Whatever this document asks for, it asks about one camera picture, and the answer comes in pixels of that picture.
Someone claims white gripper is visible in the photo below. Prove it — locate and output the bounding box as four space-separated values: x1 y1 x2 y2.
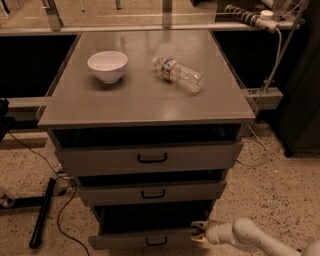
191 221 233 245

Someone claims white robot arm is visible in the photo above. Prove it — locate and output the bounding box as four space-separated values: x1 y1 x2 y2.
191 218 320 256

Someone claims grey middle drawer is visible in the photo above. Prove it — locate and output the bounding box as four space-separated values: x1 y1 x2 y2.
78 180 226 206

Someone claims black metal floor bar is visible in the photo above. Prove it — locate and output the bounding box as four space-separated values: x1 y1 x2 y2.
29 178 56 249

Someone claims black device at left edge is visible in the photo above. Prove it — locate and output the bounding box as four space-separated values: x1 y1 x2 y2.
0 99 15 142

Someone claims clear plastic water bottle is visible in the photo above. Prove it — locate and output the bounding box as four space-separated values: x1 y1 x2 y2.
153 57 205 94

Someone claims thin grey floor cable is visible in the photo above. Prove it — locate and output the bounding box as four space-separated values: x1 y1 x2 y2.
235 125 270 168

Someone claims white power strip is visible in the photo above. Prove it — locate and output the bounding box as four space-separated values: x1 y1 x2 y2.
224 5 279 33

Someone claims grey bottom drawer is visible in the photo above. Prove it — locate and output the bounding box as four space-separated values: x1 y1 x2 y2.
89 201 209 250

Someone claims grey top drawer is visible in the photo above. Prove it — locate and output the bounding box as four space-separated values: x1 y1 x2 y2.
56 142 243 177

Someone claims dark cabinet at right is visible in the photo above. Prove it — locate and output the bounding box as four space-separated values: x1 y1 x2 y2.
274 0 320 157

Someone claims grey drawer cabinet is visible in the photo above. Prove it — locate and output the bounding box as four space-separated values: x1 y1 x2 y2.
36 29 257 234

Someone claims white ceramic bowl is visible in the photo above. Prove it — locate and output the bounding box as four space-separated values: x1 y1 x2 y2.
87 51 128 84

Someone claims black floor cable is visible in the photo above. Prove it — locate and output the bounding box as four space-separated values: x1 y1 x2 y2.
6 130 91 256

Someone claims grey drawer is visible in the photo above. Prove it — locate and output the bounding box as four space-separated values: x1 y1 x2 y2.
56 142 243 177
78 180 226 206
89 201 209 250

